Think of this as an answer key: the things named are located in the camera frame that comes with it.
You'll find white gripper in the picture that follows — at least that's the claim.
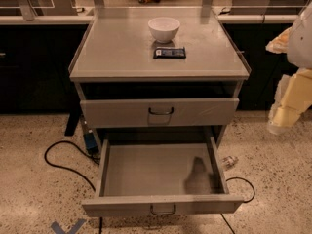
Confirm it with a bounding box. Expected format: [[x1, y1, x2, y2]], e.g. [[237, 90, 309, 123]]
[[265, 2, 312, 135]]

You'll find blue rxbar blueberry bar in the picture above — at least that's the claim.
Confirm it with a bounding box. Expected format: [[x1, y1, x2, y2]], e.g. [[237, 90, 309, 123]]
[[153, 47, 186, 59]]

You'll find closed grey top drawer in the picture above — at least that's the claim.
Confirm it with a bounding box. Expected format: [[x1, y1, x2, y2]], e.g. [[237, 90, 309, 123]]
[[80, 97, 239, 128]]

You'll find grey metal drawer cabinet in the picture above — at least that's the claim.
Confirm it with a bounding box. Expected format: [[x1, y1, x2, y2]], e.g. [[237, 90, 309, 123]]
[[67, 6, 253, 148]]

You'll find open grey middle drawer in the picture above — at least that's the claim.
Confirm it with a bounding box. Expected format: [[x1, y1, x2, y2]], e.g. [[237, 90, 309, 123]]
[[82, 137, 243, 217]]

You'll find small clear plastic bottle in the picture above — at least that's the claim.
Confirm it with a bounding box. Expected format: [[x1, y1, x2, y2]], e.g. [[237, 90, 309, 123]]
[[221, 156, 238, 170]]

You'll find white ceramic bowl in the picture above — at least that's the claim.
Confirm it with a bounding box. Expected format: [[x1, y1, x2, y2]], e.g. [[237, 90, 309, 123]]
[[148, 17, 180, 43]]

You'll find blue power adapter box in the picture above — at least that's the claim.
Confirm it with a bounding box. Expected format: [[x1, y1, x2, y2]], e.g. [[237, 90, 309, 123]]
[[83, 133, 98, 154]]

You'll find black cable right side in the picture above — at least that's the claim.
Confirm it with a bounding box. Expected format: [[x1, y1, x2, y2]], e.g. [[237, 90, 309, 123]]
[[220, 176, 256, 234]]

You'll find black floor cable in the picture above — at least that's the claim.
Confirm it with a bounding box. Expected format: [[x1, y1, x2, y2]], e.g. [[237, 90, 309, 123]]
[[43, 139, 101, 193]]

